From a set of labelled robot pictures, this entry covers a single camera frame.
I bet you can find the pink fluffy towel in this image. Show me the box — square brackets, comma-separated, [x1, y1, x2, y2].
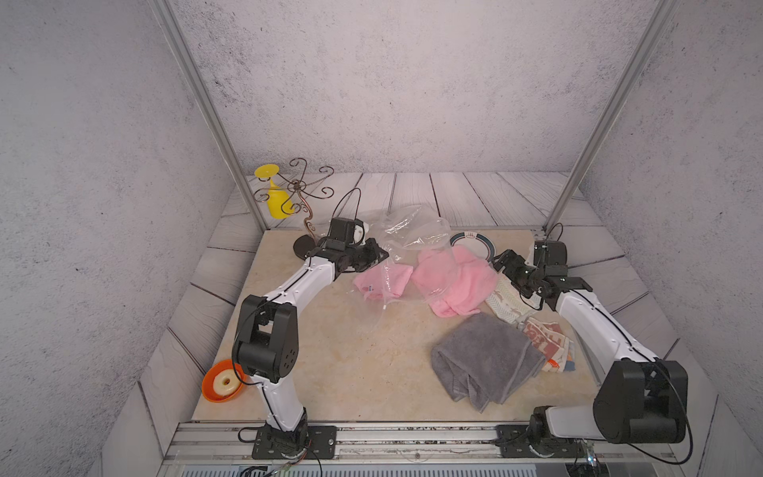
[353, 246, 499, 318]

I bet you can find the clear plastic vacuum bag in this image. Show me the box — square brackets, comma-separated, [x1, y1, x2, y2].
[348, 205, 453, 323]

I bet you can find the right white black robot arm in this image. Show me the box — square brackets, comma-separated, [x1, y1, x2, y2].
[491, 242, 691, 444]

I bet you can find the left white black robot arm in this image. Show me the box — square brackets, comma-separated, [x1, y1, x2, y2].
[232, 218, 389, 432]

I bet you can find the grey folded towel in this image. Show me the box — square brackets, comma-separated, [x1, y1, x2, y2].
[430, 313, 546, 413]

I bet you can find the red patterned cloth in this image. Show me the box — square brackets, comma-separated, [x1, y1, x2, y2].
[522, 317, 576, 374]

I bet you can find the yellow plastic goblet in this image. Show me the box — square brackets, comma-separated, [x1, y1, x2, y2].
[254, 164, 296, 220]

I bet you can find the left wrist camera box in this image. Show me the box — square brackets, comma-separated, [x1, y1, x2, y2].
[353, 219, 371, 246]

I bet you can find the brown wire jewellery stand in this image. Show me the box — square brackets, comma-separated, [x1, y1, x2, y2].
[252, 157, 335, 260]

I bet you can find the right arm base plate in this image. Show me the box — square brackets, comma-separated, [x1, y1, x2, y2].
[493, 425, 585, 459]

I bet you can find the orange bowl with white ring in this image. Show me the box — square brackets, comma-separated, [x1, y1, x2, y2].
[201, 359, 244, 403]

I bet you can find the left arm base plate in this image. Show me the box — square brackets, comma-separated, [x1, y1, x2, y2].
[252, 425, 338, 461]

